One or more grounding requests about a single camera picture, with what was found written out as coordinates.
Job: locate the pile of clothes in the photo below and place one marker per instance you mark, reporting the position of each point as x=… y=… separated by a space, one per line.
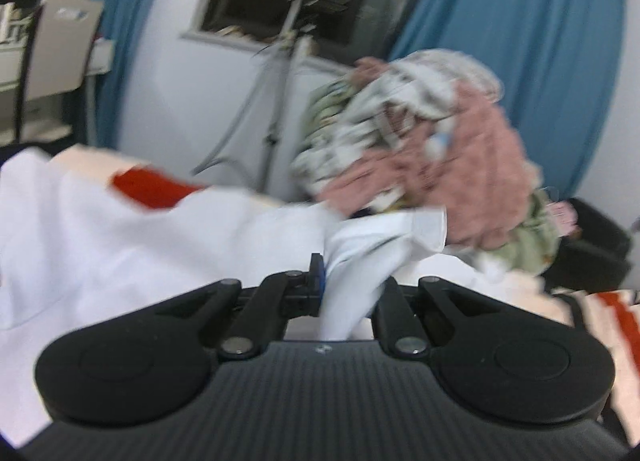
x=530 y=236

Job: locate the pale grey crumpled garment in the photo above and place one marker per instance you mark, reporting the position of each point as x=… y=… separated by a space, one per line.
x=400 y=86

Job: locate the grey tripod stand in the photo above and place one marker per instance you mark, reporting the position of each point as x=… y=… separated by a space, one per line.
x=280 y=91

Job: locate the white t-shirt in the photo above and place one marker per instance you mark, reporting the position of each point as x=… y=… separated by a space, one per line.
x=125 y=251

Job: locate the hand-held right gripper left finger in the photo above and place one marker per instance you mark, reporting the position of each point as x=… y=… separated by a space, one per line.
x=316 y=283

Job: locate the black armchair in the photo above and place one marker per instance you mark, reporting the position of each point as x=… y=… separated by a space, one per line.
x=595 y=241

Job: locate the red black cream striped blanket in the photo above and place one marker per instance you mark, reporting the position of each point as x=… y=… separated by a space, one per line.
x=150 y=188

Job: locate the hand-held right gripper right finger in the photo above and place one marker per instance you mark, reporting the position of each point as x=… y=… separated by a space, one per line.
x=392 y=311

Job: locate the small pink garment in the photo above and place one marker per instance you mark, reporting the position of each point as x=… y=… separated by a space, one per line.
x=562 y=218

